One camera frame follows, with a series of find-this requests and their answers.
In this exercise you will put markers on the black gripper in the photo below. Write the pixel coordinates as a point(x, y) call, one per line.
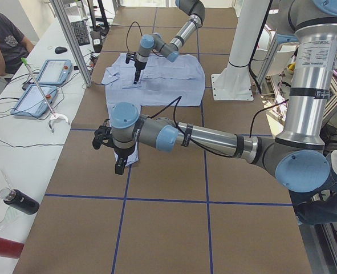
point(123, 153)
point(139, 66)

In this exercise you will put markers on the aluminium frame post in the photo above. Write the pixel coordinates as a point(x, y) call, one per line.
point(71, 40)

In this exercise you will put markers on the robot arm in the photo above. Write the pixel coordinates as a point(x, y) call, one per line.
point(295, 156)
point(196, 12)

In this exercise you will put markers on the black water bottle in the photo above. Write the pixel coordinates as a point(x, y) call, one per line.
point(18, 200)

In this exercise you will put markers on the grabber stick with green tip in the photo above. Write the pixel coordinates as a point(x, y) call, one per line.
point(54, 116)

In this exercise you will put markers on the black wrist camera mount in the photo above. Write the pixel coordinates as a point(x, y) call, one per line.
point(130, 57)
point(102, 136)

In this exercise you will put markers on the far blue teach pendant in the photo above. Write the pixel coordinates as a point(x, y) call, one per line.
point(55, 72)

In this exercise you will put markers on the light blue striped shirt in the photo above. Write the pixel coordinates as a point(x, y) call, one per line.
point(161, 83)

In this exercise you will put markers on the black computer mouse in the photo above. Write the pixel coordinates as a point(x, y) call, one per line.
point(60, 50)

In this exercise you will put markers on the standing person in jeans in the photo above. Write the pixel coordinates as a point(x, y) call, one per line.
point(320, 205)

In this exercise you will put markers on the red water bottle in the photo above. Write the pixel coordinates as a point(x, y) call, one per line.
point(10, 249)

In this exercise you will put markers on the blue teach pendant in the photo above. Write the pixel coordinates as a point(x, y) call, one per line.
point(55, 72)
point(32, 104)

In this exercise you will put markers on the near blue teach pendant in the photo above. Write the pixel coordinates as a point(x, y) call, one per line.
point(32, 104)

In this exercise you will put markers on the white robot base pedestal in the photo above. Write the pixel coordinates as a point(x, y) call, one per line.
point(234, 82)

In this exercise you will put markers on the black keyboard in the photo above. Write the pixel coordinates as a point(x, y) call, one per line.
point(81, 33)

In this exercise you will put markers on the seated person in grey shirt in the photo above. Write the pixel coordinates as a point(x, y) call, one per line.
point(14, 46)

